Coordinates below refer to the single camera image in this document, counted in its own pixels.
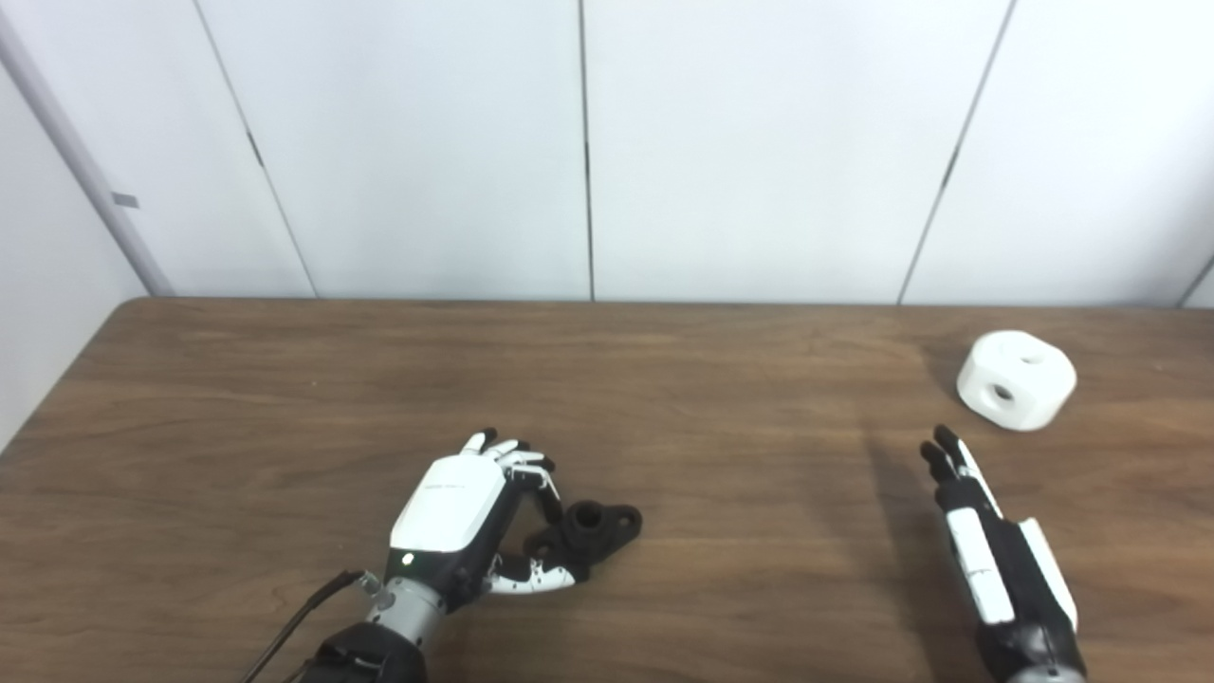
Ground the grey wall post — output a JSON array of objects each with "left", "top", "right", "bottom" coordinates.
[{"left": 0, "top": 9, "right": 176, "bottom": 297}]

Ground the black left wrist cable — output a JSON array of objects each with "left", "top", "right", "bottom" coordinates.
[{"left": 237, "top": 569, "right": 380, "bottom": 683}]

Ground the black plastic holder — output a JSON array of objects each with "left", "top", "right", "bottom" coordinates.
[{"left": 522, "top": 500, "right": 644, "bottom": 581}]

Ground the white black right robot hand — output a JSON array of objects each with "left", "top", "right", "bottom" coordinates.
[{"left": 920, "top": 424, "right": 1089, "bottom": 679}]

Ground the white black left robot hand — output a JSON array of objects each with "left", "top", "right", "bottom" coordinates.
[{"left": 384, "top": 429, "right": 581, "bottom": 613}]

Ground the white cube block with holes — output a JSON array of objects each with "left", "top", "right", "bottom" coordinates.
[{"left": 956, "top": 330, "right": 1078, "bottom": 433}]

